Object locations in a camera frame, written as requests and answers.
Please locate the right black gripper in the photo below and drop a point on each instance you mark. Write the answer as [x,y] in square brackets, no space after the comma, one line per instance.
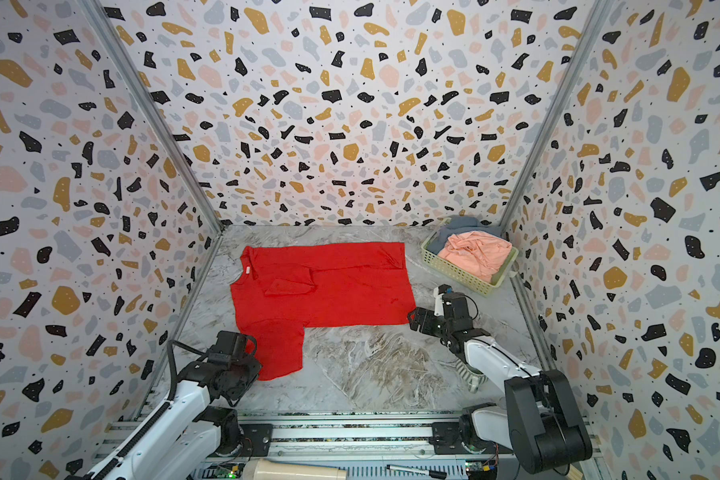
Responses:
[431,321]

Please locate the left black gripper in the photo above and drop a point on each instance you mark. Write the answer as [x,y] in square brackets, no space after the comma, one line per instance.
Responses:
[253,365]

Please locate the red t shirt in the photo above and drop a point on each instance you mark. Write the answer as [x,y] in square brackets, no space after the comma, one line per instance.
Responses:
[281,292]

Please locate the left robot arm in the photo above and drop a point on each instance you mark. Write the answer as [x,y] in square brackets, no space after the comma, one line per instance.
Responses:
[197,417]

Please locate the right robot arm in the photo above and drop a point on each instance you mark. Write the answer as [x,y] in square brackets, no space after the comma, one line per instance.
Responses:
[539,420]

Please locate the pale green plastic basket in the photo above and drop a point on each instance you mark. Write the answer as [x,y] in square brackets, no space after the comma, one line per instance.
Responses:
[451,271]

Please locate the pink t shirt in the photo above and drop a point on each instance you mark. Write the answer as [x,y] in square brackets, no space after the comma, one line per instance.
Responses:
[477,253]

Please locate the grey-blue t shirt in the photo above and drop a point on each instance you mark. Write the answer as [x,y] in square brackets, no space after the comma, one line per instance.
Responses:
[458,225]

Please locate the green circuit board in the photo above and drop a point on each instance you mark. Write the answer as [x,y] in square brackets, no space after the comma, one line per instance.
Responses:
[227,470]

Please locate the beige cylinder roll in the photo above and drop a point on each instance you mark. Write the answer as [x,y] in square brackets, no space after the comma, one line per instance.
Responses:
[261,469]

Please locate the black marker pen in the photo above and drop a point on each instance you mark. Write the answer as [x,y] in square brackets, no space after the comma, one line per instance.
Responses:
[434,474]

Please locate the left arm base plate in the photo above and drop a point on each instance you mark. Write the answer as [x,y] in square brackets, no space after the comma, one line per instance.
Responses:
[258,439]

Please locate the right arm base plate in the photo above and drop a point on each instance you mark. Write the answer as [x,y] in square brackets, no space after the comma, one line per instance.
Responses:
[457,438]

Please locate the aluminium rail frame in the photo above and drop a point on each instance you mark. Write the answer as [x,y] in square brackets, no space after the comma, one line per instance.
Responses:
[341,440]

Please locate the right aluminium corner post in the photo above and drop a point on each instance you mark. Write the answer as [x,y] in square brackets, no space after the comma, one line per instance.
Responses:
[592,26]

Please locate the aluminium corner post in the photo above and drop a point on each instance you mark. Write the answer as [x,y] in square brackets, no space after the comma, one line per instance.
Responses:
[592,26]
[98,20]

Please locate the left aluminium corner post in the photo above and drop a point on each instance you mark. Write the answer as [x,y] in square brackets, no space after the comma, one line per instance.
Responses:
[98,20]

